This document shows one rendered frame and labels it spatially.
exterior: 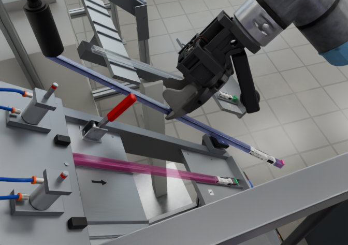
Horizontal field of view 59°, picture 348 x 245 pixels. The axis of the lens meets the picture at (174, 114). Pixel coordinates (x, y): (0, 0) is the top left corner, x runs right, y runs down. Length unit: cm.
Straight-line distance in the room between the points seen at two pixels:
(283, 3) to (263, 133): 140
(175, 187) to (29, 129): 126
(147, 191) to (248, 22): 123
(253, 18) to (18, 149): 36
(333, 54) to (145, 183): 124
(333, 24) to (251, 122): 140
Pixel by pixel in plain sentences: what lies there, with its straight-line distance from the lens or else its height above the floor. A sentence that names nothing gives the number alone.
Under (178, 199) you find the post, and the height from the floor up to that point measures 1.
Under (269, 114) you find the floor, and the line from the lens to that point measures 195.
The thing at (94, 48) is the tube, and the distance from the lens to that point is 67.
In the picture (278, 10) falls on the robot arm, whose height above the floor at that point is 121.
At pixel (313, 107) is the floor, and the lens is 208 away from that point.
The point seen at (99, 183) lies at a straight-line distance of 50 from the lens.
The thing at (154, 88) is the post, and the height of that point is 79.
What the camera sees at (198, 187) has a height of 85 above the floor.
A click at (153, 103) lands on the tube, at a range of 58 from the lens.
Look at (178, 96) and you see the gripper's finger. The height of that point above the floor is 106.
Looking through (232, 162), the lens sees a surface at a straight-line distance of 86.
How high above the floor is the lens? 147
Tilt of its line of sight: 52 degrees down
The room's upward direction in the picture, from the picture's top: straight up
